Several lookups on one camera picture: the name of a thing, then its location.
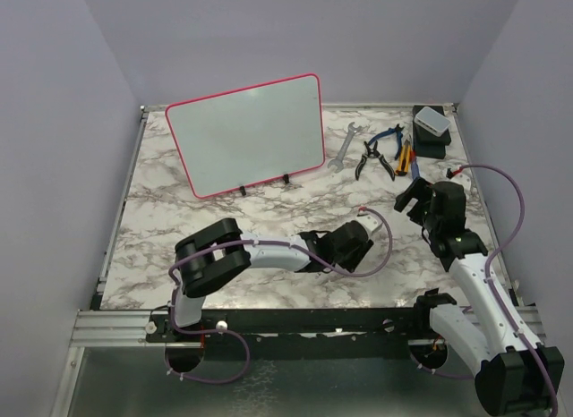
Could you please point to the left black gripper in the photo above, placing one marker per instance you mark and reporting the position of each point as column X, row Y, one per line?
column 350, row 263

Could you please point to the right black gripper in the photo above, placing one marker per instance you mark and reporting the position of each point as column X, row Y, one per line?
column 420, row 188

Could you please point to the pink framed whiteboard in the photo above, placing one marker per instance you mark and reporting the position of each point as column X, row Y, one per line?
column 248, row 136

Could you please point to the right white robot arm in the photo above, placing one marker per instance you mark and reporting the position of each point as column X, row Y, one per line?
column 514, row 372

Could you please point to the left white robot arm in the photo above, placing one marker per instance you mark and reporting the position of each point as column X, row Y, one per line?
column 208, row 260

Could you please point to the blue screwdriver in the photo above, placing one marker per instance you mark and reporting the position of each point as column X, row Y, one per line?
column 415, row 172

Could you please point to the yellow black utility knife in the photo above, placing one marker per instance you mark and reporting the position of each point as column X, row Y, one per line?
column 404, row 158

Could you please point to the black rectangular box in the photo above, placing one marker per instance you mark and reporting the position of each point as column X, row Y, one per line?
column 426, row 144

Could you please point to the white rectangular box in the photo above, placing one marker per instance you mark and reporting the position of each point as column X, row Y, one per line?
column 432, row 121

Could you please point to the silver open-end wrench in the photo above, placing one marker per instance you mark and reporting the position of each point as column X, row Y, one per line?
column 337, row 163

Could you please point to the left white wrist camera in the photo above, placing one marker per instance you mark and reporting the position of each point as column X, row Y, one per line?
column 369, row 220

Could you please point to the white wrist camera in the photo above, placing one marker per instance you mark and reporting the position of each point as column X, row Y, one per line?
column 369, row 220
column 459, row 177

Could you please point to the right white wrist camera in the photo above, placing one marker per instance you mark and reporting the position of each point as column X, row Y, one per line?
column 459, row 177

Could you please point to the blue handled pliers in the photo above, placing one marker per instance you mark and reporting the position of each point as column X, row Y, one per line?
column 397, row 131

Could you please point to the aluminium frame rail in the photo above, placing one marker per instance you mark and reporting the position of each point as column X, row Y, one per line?
column 109, row 329

